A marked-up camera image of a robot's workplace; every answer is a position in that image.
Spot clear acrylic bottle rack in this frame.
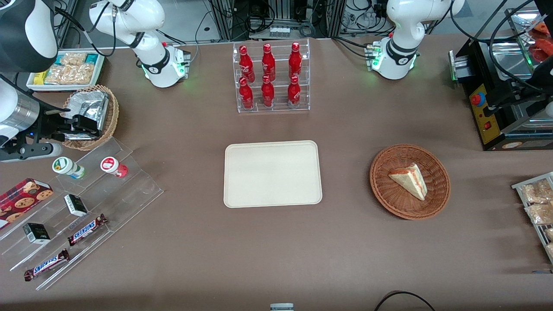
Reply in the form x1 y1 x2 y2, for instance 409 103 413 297
233 38 311 114

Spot clear acrylic tiered display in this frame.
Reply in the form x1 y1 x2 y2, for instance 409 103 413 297
0 137 164 291

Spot snickers bar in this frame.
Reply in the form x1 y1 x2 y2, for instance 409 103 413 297
24 249 70 282
67 214 108 246

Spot small black box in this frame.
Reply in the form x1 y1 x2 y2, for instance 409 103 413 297
22 222 51 245
64 194 89 217

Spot clear bagged snack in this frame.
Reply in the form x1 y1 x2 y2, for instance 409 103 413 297
60 52 88 67
44 64 95 85

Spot wrapped triangle sandwich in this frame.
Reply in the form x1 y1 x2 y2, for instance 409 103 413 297
388 163 428 201

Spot white snack tray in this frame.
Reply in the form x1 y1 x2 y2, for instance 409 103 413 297
26 51 105 92

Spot light wicker basket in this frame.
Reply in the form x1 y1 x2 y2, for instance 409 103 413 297
62 85 120 151

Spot red gum bottle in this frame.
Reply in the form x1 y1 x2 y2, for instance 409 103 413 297
100 156 129 178

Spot cream plastic tray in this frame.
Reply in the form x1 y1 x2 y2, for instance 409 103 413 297
223 140 323 209

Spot grey wrist camera unit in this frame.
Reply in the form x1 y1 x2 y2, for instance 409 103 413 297
0 142 64 163

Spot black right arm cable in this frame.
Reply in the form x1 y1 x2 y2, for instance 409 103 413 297
55 6 118 57

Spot red food pack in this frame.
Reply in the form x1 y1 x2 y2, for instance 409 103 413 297
530 22 553 63

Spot red plaid cookie box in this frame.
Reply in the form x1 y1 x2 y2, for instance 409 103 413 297
0 178 54 230

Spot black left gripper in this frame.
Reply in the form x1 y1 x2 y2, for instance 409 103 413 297
483 55 553 118

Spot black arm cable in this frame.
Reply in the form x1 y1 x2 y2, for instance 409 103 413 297
55 6 118 57
449 0 540 92

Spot brown wicker basket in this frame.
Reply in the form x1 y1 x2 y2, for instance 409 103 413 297
370 143 451 220

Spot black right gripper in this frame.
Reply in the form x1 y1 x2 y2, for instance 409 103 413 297
29 107 103 146

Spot black food warmer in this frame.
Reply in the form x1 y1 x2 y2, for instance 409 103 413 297
448 6 553 151

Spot red cola bottle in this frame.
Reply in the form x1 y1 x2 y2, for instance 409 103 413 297
261 75 275 108
238 45 255 83
287 76 302 108
261 43 276 82
289 42 302 79
239 77 254 110

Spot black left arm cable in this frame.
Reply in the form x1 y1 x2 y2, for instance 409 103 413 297
449 0 540 92

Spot tray of packaged snacks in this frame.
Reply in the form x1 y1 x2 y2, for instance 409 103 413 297
512 171 553 265

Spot black cable loop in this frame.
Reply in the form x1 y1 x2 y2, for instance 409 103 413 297
373 291 437 311

